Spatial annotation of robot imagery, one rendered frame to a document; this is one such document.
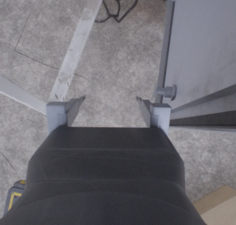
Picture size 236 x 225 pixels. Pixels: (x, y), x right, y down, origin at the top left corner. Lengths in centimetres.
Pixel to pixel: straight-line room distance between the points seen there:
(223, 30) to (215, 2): 5
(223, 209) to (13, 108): 145
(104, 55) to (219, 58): 109
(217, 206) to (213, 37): 103
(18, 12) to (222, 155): 176
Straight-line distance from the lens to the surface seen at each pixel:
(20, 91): 74
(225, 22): 20
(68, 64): 101
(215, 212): 118
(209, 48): 22
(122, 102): 114
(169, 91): 33
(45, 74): 134
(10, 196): 106
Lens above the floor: 113
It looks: 82 degrees down
